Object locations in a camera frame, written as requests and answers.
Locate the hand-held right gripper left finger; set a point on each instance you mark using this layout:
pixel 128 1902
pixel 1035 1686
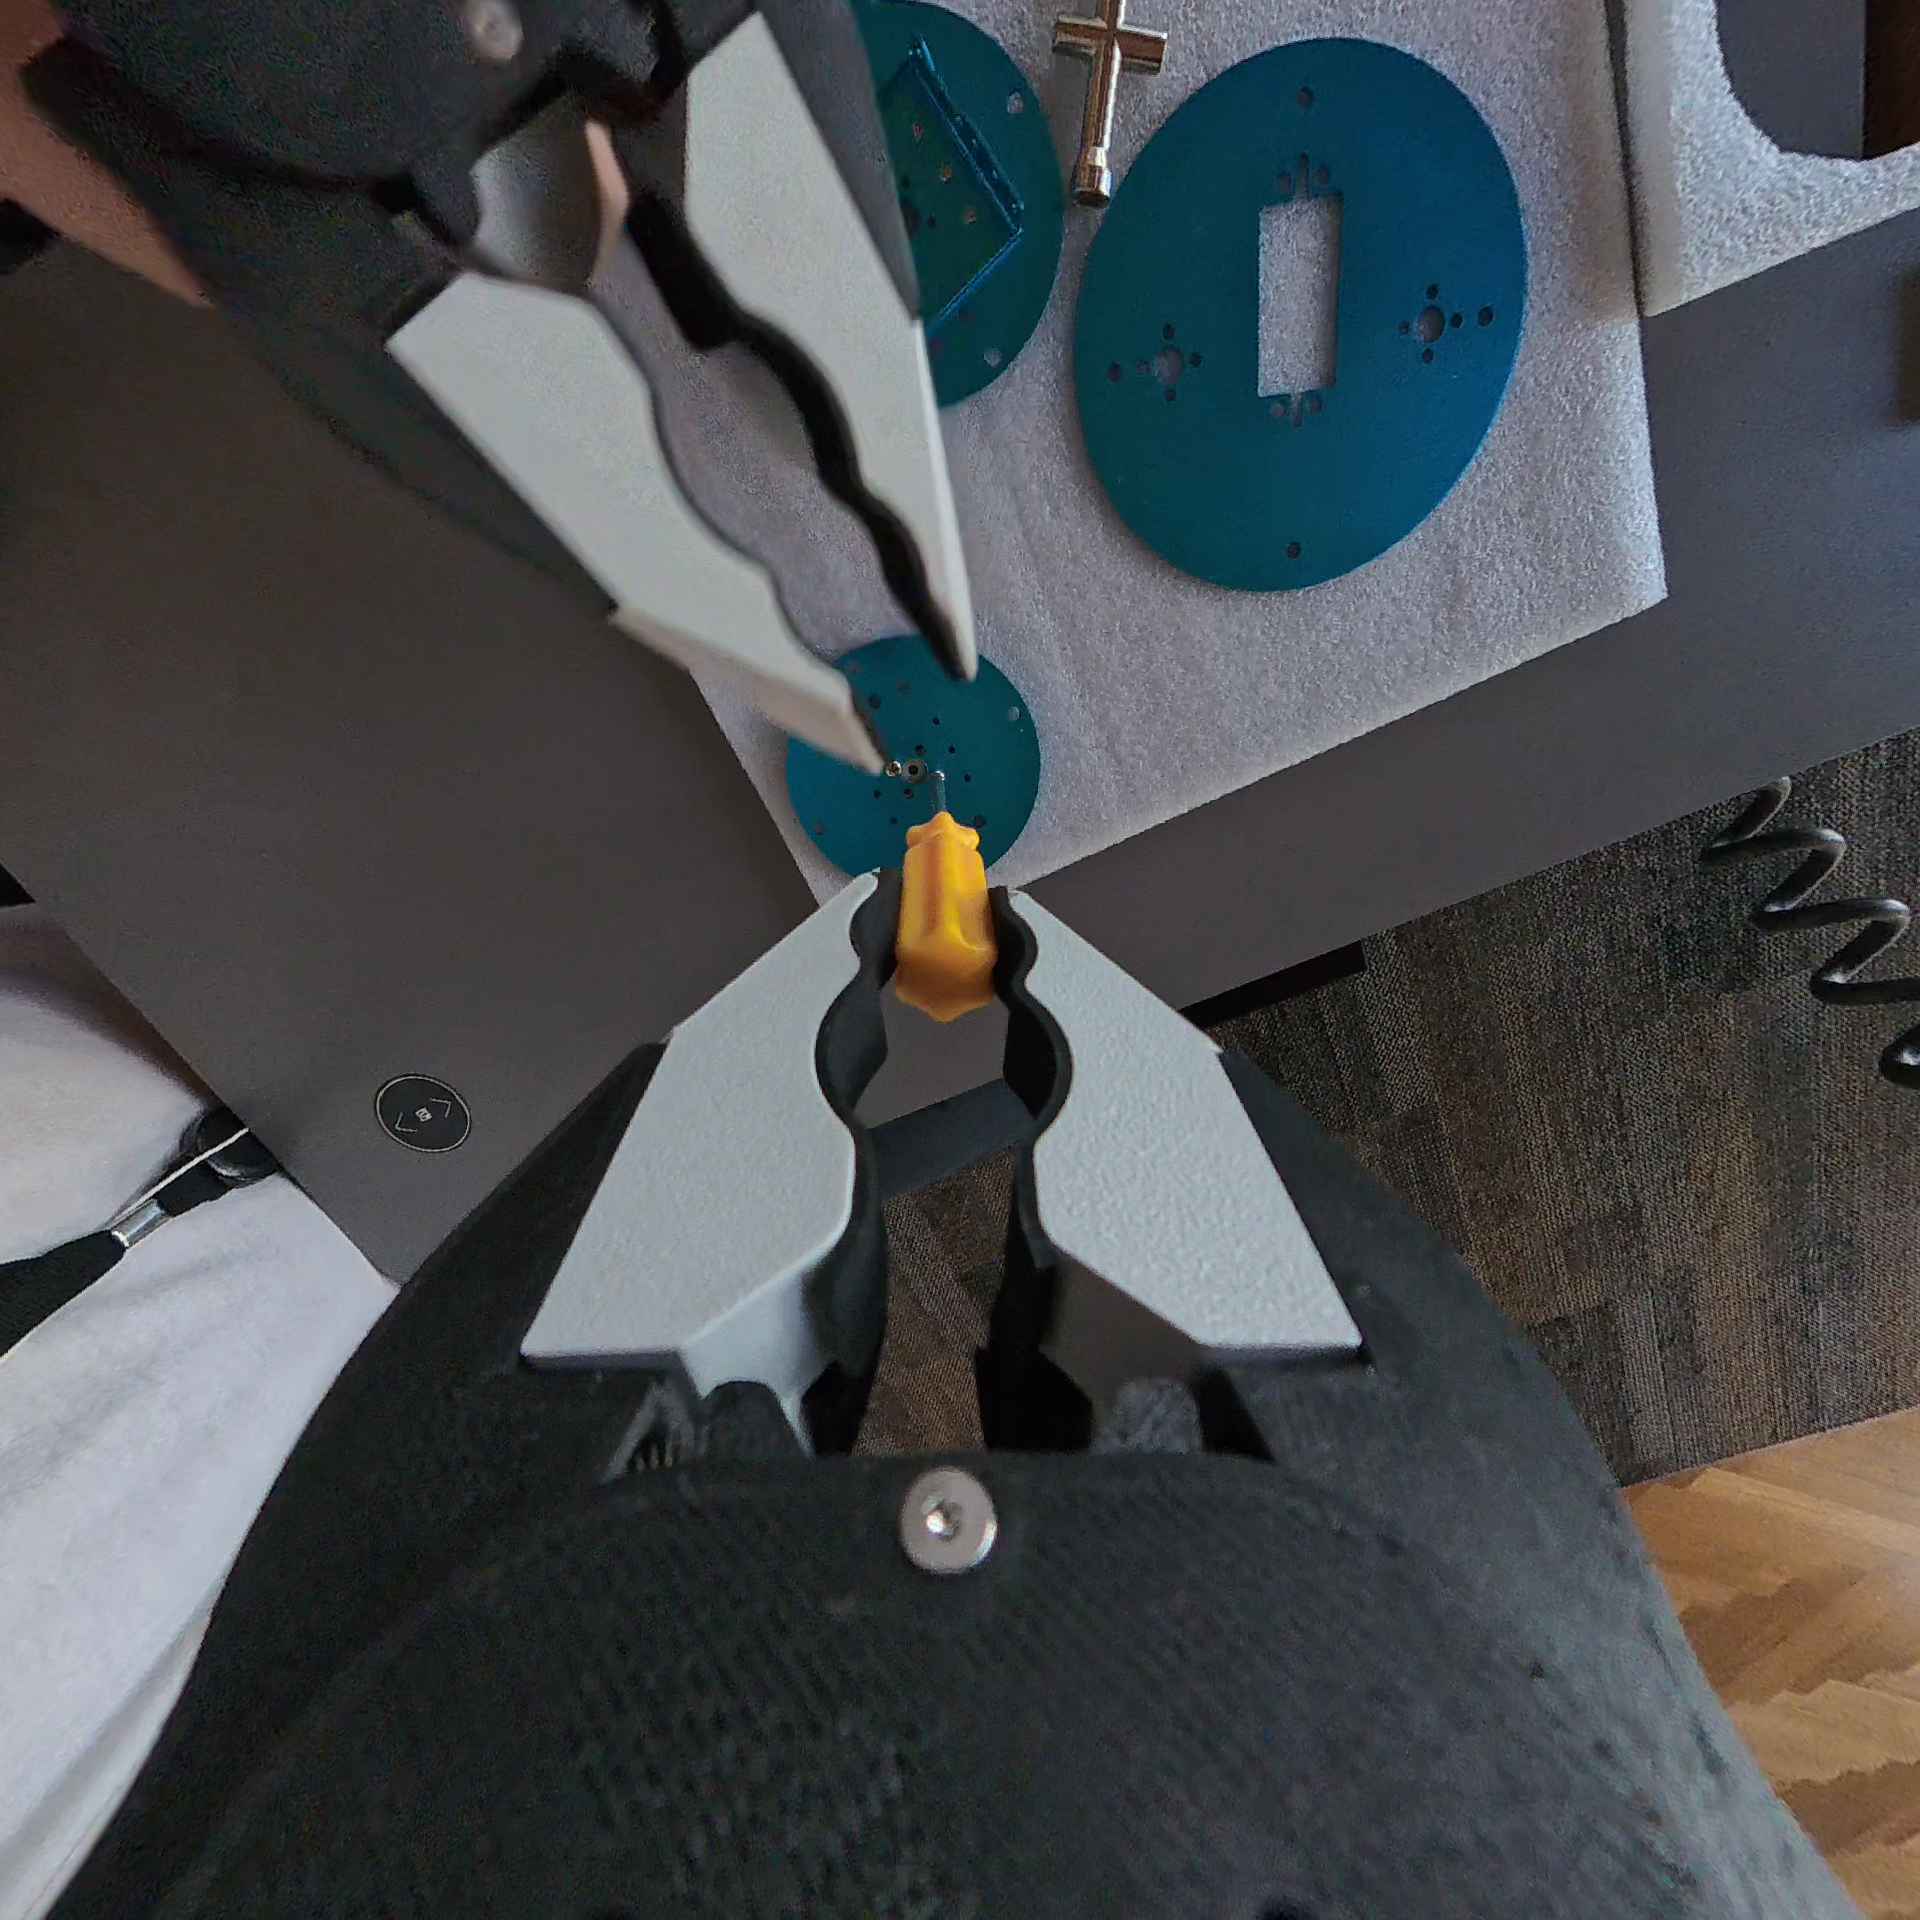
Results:
pixel 707 1201

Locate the grey desk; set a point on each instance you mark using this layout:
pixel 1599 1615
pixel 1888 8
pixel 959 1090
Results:
pixel 392 900

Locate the white foam sheet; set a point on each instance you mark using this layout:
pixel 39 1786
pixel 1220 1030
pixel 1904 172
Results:
pixel 1501 646

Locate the round black desk grommet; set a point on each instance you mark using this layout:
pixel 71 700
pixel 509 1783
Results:
pixel 421 1112

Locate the large blue round plate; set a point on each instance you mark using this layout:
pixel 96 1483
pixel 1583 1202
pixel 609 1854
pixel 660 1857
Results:
pixel 1412 450

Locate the person's left hand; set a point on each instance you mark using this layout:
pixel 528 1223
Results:
pixel 76 182

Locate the blue disc with bracket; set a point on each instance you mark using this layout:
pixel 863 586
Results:
pixel 1007 300

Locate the small blue round plate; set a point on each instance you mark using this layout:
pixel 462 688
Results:
pixel 990 751

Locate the white foam frame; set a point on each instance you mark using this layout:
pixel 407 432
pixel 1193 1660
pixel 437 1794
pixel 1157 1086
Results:
pixel 1680 182

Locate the white shirt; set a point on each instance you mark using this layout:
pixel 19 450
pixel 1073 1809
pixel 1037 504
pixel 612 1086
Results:
pixel 123 1499

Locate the metal cross wrench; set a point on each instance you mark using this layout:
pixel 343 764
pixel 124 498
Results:
pixel 1104 47

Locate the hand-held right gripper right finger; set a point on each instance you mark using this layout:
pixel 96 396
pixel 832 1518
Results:
pixel 1188 1201

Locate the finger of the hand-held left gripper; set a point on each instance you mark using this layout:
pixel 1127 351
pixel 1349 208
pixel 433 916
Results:
pixel 601 422
pixel 843 270

